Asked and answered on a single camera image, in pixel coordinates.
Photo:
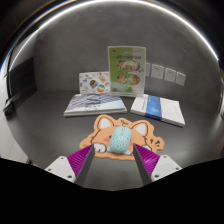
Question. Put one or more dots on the white book with blue band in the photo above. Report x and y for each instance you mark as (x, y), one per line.
(170, 111)

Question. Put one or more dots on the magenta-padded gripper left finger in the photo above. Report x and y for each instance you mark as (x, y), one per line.
(61, 166)

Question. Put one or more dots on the mint green dotted computer mouse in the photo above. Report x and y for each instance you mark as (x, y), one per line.
(120, 140)

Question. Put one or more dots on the white card with colourful stickers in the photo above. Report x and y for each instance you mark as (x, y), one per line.
(93, 82)

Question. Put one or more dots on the green printed standing leaflet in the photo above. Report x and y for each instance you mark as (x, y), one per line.
(126, 70)

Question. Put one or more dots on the grey striped magazine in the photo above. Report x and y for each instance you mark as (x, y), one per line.
(95, 104)

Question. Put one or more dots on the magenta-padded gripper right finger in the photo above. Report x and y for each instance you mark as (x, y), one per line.
(164, 165)

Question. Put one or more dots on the orange corgi-shaped mouse pad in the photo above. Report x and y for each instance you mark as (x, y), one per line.
(100, 135)

